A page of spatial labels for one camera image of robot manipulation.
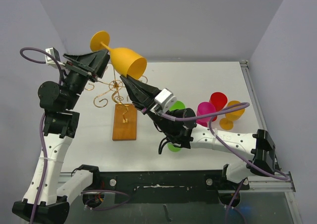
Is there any orange plastic wine glass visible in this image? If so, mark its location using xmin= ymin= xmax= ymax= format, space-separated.
xmin=90 ymin=31 xmax=147 ymax=80
xmin=219 ymin=109 xmax=245 ymax=130

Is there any pink plastic wine glass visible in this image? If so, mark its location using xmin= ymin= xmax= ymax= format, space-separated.
xmin=196 ymin=102 xmax=216 ymax=127

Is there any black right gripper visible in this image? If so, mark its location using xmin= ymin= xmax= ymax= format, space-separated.
xmin=121 ymin=73 xmax=175 ymax=134

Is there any aluminium frame rail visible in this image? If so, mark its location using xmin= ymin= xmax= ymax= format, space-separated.
xmin=239 ymin=59 xmax=297 ymax=192

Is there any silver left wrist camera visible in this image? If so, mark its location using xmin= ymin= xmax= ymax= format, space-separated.
xmin=45 ymin=47 xmax=60 ymax=68

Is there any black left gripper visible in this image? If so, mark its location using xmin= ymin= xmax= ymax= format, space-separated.
xmin=63 ymin=49 xmax=110 ymax=110

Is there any green plastic wine glass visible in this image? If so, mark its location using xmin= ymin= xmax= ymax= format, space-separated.
xmin=167 ymin=143 xmax=181 ymax=153
xmin=169 ymin=101 xmax=186 ymax=111

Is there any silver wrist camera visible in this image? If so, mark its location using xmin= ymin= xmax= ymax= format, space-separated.
xmin=151 ymin=88 xmax=177 ymax=114
xmin=45 ymin=47 xmax=60 ymax=68

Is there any red plastic wine glass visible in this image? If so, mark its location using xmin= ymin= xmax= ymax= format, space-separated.
xmin=209 ymin=92 xmax=228 ymax=112

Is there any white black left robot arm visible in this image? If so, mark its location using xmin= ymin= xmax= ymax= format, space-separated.
xmin=12 ymin=48 xmax=110 ymax=224

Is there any gold wire wine glass rack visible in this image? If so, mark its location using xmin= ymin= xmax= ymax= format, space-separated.
xmin=84 ymin=67 xmax=137 ymax=141

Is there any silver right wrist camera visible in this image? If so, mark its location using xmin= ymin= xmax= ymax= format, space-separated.
xmin=151 ymin=88 xmax=177 ymax=114

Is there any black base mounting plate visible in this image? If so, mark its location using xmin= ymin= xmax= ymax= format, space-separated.
xmin=83 ymin=170 xmax=239 ymax=206

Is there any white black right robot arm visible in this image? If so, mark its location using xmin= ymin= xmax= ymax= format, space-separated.
xmin=120 ymin=75 xmax=288 ymax=189

